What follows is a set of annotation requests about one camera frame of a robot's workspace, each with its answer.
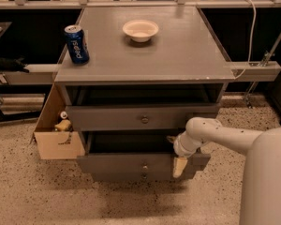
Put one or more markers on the yellow object in box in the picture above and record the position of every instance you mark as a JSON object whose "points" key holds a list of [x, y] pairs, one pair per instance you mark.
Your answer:
{"points": [[64, 125]]}

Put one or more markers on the white bowl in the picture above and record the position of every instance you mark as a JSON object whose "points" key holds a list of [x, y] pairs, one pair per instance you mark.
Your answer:
{"points": [[140, 30]]}

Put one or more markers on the grey drawer cabinet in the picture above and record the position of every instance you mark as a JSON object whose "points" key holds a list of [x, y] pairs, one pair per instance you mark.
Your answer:
{"points": [[181, 64]]}

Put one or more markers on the grey drawer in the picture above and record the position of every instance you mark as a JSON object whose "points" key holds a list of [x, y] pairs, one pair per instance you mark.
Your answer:
{"points": [[120, 117], [132, 176], [128, 151]]}

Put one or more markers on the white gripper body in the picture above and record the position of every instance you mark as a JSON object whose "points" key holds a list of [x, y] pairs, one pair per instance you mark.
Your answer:
{"points": [[180, 147]]}

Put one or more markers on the black cloth on rail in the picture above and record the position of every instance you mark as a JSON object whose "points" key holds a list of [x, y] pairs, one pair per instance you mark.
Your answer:
{"points": [[8, 64]]}

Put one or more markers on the grey bottom drawer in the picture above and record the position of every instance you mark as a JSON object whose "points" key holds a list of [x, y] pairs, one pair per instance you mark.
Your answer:
{"points": [[132, 176]]}

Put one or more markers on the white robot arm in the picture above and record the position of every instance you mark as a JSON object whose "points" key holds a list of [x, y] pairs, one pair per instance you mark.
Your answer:
{"points": [[261, 189]]}

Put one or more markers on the blue pepsi can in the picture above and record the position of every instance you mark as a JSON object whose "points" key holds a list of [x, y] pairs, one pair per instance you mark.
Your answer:
{"points": [[76, 45]]}

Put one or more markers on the grey top drawer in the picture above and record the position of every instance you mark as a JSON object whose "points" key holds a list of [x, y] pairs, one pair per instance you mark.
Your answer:
{"points": [[120, 117]]}

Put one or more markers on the open cardboard box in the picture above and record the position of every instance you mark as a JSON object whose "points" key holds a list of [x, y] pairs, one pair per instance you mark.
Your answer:
{"points": [[51, 143]]}

